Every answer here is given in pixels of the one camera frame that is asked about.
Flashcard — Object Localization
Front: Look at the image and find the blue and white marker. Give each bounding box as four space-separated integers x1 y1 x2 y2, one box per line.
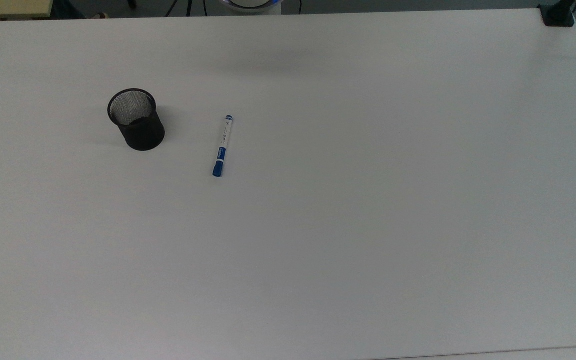
212 115 234 178

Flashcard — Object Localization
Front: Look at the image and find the black mesh pen holder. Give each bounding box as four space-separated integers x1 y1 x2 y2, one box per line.
107 88 166 152

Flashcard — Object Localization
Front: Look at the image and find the yellow wooden table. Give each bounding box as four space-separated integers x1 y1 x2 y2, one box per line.
0 0 54 21

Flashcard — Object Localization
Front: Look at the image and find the white robot base blue ring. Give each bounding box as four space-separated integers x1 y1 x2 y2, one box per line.
219 0 284 16

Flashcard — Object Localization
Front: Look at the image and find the black clamp mount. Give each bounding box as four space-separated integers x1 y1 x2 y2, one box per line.
538 0 576 28

